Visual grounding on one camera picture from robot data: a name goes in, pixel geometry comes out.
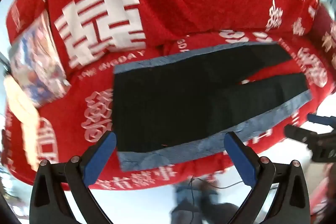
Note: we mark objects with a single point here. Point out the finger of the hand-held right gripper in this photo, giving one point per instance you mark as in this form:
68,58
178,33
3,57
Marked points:
321,119
298,133

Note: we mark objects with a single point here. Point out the cream plush cushion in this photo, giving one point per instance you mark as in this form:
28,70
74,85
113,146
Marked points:
25,113

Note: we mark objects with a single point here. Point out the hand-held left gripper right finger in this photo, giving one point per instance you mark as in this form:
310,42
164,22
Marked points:
240,158

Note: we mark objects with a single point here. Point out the colourful printed pillow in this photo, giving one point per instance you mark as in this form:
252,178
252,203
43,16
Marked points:
36,64

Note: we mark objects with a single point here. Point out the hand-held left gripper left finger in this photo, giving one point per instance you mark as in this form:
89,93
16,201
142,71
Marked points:
101,154

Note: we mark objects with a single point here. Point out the red printed bed sheet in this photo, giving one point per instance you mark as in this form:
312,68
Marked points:
78,113

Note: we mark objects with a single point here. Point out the person's leg in jeans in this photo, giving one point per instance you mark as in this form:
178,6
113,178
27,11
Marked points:
195,203

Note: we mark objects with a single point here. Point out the black pants with blue-grey trim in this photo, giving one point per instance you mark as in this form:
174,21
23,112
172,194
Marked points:
170,103

